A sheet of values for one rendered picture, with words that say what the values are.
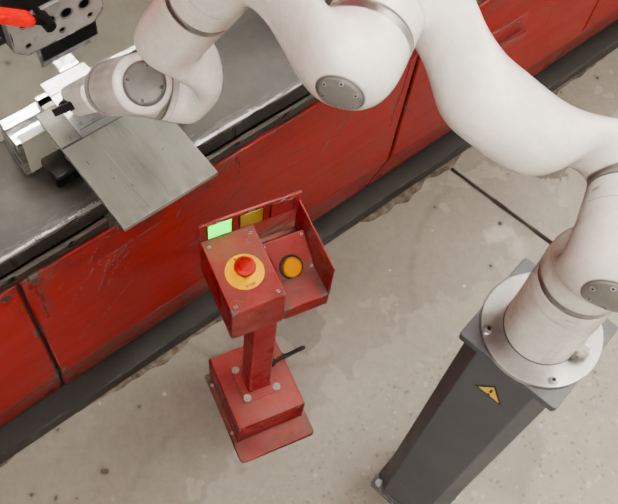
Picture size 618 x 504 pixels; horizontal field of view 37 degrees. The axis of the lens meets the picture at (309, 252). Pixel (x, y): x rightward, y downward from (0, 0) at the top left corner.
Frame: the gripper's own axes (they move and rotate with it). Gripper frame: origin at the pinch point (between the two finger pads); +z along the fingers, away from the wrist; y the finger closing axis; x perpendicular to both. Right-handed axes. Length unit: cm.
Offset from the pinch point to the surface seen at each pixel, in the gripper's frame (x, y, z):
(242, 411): 87, -6, 46
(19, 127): 0.6, 10.8, 8.2
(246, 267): 39.4, -9.0, -3.8
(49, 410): 68, 30, 71
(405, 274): 89, -68, 60
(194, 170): 18.1, -6.8, -10.8
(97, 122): 4.9, 1.2, -2.1
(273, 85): 15.9, -34.0, 7.4
